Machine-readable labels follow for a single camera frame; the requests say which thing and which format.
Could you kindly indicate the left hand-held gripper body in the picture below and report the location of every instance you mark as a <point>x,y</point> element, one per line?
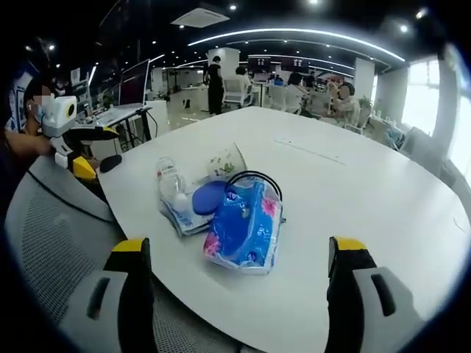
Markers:
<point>55,117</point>

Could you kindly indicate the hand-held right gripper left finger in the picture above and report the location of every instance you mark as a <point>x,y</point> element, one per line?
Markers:
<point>110,312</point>

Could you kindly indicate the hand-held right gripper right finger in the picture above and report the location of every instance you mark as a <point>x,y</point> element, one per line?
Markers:
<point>364,312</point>

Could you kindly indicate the black computer mouse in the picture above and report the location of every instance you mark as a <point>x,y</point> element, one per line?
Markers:
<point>110,163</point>

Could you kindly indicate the clear plastic bottle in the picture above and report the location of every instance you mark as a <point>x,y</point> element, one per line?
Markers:
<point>171,180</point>

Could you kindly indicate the blue white packet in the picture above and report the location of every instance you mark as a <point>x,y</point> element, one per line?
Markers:
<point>184,220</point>

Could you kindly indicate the blue round lid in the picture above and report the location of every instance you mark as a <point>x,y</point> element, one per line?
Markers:
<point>206,200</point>

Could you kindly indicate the printed paper cup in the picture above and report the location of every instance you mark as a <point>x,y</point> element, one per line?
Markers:
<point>225,162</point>

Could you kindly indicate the blue tissue pack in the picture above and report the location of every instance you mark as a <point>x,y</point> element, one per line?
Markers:
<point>243,235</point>

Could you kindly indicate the white tabletop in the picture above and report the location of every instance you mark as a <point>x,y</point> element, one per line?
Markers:
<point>349,206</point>

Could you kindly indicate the person's head with face mask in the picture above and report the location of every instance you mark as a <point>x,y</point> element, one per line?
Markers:
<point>37,113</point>

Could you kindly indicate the white standing desk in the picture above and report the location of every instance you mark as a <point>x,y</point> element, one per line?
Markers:
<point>121,114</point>

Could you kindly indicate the computer monitor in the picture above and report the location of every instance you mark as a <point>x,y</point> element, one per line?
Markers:
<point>133,84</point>

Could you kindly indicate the grey mesh office chair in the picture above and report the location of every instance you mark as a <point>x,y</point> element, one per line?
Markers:
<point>51,239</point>

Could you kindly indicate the white office chair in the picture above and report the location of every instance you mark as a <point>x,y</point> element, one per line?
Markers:
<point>419,150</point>
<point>237,92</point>

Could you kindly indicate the ceiling air vent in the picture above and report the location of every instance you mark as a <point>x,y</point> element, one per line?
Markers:
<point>198,17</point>

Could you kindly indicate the green potted plant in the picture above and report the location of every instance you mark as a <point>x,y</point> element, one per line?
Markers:
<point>365,106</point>

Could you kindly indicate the long ceiling light strip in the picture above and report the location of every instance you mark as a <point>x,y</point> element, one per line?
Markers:
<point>294,34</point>

